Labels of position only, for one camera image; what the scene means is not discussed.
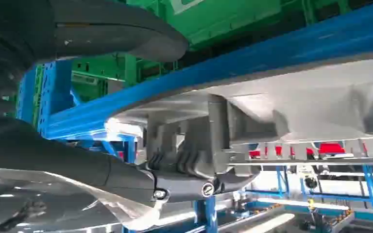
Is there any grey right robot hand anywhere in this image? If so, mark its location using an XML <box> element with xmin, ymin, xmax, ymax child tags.
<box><xmin>0</xmin><ymin>0</ymin><xmax>259</xmax><ymax>204</ymax></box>

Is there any long blue steel beam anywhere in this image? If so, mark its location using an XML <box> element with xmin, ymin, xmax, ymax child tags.
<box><xmin>45</xmin><ymin>0</ymin><xmax>373</xmax><ymax>140</ymax></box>

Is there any blue tube rack frame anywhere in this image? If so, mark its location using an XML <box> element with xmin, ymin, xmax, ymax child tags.
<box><xmin>244</xmin><ymin>165</ymin><xmax>373</xmax><ymax>209</ymax></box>

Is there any green machine structure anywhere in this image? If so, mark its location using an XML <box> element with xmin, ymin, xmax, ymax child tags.
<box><xmin>70</xmin><ymin>0</ymin><xmax>373</xmax><ymax>103</ymax></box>

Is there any blue perforated steel post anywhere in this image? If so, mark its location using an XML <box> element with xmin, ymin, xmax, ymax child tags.
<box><xmin>16</xmin><ymin>61</ymin><xmax>75</xmax><ymax>136</ymax></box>

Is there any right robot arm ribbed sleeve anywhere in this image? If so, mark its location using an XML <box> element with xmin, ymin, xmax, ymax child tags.
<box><xmin>0</xmin><ymin>0</ymin><xmax>57</xmax><ymax>124</ymax></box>

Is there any red bin row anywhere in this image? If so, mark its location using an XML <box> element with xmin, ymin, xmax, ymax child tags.
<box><xmin>249</xmin><ymin>141</ymin><xmax>373</xmax><ymax>159</ymax></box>

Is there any shiny silver panel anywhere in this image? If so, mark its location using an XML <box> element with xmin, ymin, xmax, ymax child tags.
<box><xmin>0</xmin><ymin>168</ymin><xmax>162</xmax><ymax>233</ymax></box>

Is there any short blue upright post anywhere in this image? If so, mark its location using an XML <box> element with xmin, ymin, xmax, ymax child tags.
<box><xmin>194</xmin><ymin>197</ymin><xmax>220</xmax><ymax>233</ymax></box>

